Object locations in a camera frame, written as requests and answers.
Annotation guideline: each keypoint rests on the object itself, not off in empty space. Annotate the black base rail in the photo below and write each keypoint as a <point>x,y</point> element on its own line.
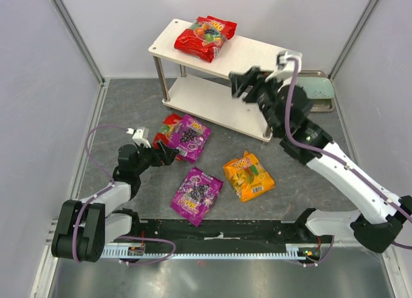
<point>251,230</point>

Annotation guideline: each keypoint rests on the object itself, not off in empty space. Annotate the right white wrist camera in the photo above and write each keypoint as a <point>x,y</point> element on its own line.
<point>288,64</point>

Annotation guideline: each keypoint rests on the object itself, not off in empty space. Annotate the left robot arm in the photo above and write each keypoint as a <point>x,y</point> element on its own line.
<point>84,227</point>

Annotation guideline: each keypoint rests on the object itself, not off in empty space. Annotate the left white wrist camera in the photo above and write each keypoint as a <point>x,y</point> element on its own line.
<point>140,136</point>

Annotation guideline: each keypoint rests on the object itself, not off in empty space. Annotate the metal tray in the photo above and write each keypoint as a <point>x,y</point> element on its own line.
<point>327,105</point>

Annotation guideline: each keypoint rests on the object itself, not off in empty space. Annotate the red fruit candy bag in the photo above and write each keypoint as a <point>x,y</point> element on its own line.
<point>205,37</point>
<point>166,130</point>

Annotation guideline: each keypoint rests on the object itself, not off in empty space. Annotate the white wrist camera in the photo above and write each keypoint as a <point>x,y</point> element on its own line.
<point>140,136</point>
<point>288,64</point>

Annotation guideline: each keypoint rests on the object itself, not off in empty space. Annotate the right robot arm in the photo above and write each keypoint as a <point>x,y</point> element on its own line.
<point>379,216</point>

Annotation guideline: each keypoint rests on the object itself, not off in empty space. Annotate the purple grape candy bag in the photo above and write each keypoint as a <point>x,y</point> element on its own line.
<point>189,138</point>
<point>196,195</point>

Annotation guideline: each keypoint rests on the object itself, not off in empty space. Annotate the white slotted cable duct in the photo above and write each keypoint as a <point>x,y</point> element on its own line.
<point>209,249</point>

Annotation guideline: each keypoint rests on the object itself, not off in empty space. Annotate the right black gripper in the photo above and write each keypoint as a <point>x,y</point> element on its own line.
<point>253,86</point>

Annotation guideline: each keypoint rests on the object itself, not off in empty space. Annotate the orange mango candy bag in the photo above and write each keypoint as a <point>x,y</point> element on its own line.
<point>248,177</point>

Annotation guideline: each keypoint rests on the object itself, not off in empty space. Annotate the white two-tier wooden shelf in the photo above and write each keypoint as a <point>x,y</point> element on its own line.
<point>206,99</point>

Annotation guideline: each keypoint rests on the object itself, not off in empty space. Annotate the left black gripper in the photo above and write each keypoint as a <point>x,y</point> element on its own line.
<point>157,155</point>

